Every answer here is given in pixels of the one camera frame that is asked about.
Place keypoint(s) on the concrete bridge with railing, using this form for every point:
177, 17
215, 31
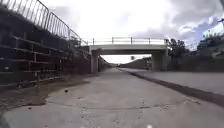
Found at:
130, 47

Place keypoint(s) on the grey concrete channel floor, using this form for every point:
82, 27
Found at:
110, 96

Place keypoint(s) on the dark trees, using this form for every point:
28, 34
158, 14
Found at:
176, 46

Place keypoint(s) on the robot's own part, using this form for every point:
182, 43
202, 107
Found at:
149, 126

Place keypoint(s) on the dark debris-filled channel strip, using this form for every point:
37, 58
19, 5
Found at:
186, 90

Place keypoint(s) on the pale concrete slab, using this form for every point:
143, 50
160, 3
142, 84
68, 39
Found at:
200, 81

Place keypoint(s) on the dark stone retaining wall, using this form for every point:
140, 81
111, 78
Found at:
33, 56

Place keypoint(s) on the grey concrete wall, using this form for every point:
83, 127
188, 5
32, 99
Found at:
200, 63

